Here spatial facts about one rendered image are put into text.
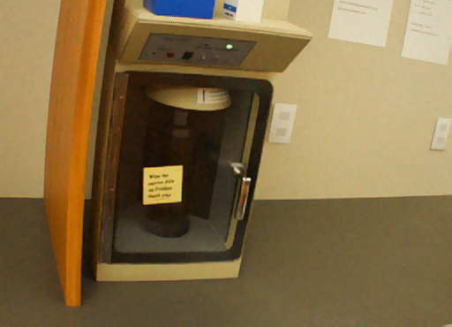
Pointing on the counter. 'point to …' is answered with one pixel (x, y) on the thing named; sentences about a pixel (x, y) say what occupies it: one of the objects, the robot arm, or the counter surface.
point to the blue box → (181, 2)
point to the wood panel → (71, 128)
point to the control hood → (290, 43)
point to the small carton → (244, 4)
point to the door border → (113, 165)
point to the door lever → (241, 192)
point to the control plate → (164, 44)
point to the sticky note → (162, 185)
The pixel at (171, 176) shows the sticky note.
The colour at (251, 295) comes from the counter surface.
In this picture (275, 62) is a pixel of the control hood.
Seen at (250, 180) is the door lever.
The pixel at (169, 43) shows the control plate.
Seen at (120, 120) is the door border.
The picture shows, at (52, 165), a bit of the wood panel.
